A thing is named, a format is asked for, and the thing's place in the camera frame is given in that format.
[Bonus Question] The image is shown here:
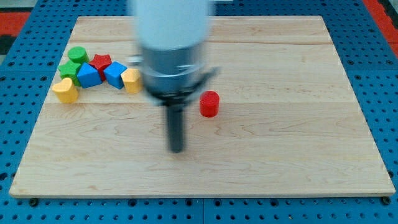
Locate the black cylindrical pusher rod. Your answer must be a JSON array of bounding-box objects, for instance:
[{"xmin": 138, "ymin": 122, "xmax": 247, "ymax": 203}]
[{"xmin": 165, "ymin": 105, "xmax": 185, "ymax": 153}]

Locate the grey metal wrist flange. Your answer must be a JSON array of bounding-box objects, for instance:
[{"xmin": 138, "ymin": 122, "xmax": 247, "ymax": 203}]
[{"xmin": 127, "ymin": 42, "xmax": 220, "ymax": 106}]

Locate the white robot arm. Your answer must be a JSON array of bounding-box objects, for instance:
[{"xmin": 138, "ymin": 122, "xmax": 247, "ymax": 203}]
[{"xmin": 130, "ymin": 0, "xmax": 219, "ymax": 153}]

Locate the blue cube block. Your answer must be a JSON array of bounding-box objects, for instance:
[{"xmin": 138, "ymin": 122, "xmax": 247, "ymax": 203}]
[{"xmin": 104, "ymin": 61, "xmax": 127, "ymax": 89}]

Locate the red star block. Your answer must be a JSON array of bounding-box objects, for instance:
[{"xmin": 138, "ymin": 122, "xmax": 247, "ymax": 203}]
[{"xmin": 89, "ymin": 54, "xmax": 112, "ymax": 81}]

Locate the blue hexagon block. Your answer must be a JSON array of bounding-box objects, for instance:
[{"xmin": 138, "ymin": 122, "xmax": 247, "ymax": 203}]
[{"xmin": 77, "ymin": 62, "xmax": 103, "ymax": 88}]

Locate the green star block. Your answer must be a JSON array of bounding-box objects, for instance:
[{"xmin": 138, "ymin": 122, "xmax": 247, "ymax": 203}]
[{"xmin": 58, "ymin": 60, "xmax": 81, "ymax": 86}]

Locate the red cylinder block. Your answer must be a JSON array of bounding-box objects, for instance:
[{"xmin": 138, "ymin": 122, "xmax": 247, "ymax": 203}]
[{"xmin": 200, "ymin": 90, "xmax": 220, "ymax": 118}]

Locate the yellow pentagon block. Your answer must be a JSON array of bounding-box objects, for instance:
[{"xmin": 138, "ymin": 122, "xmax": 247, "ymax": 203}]
[{"xmin": 121, "ymin": 68, "xmax": 142, "ymax": 94}]

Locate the green cylinder block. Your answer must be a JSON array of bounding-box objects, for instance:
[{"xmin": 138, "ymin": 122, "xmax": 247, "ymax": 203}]
[{"xmin": 67, "ymin": 46, "xmax": 90, "ymax": 63}]

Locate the light wooden board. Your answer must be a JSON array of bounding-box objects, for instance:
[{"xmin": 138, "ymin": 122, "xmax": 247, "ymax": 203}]
[{"xmin": 9, "ymin": 16, "xmax": 396, "ymax": 198}]

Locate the yellow heart block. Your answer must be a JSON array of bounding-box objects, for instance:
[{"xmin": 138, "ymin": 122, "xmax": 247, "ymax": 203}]
[{"xmin": 51, "ymin": 77, "xmax": 78, "ymax": 103}]

